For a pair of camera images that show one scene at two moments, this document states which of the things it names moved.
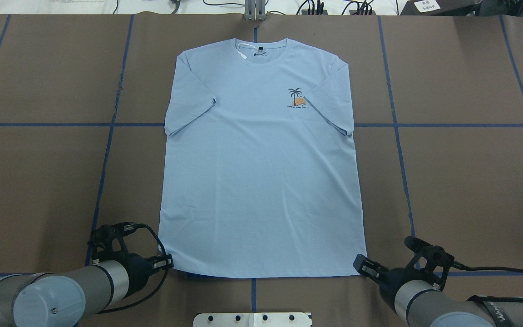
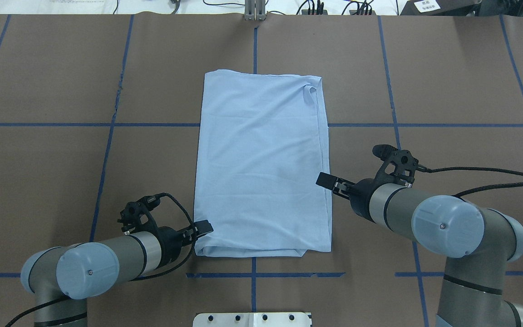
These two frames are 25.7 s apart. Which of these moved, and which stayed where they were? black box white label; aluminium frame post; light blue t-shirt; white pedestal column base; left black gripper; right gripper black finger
Moved: light blue t-shirt; left black gripper; right gripper black finger
Stayed: aluminium frame post; black box white label; white pedestal column base
